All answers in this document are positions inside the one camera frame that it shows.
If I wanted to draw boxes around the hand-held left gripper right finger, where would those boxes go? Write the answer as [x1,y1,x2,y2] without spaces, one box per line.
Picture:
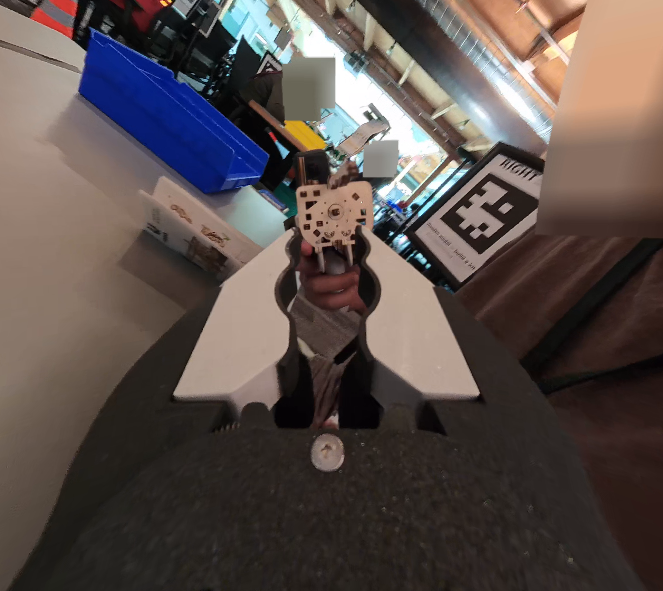
[355,227,481,405]

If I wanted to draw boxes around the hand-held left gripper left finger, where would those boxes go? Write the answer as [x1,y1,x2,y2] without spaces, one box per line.
[173,230,302,410]

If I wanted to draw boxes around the wooden model assembly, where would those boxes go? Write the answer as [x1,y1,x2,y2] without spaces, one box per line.
[294,160,375,272]

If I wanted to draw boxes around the person's right hand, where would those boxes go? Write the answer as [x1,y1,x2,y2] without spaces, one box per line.
[299,241,366,314]

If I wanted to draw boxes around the yellow plastic bin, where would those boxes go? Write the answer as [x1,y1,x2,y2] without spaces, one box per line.
[285,121,328,152]

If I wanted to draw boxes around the white printed kit box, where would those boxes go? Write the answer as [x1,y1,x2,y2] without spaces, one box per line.
[138,176,263,282]

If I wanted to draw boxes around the black chair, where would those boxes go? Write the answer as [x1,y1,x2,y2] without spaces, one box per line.
[201,21,262,107]

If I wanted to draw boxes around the large blue plastic bin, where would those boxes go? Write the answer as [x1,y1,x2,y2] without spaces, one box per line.
[79,28,270,195]

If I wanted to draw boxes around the red chair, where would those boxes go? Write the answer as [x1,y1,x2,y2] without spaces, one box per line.
[106,0,173,35]

